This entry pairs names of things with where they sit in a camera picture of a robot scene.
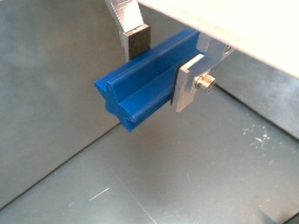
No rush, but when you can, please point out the blue star-profile bar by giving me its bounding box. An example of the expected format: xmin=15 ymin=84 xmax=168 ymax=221
xmin=95 ymin=29 xmax=200 ymax=131

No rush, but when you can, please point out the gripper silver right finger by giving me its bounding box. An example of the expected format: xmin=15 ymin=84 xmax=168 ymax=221
xmin=172 ymin=33 xmax=234 ymax=112

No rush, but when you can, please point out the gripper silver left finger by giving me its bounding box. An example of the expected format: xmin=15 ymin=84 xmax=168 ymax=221
xmin=106 ymin=0 xmax=151 ymax=60

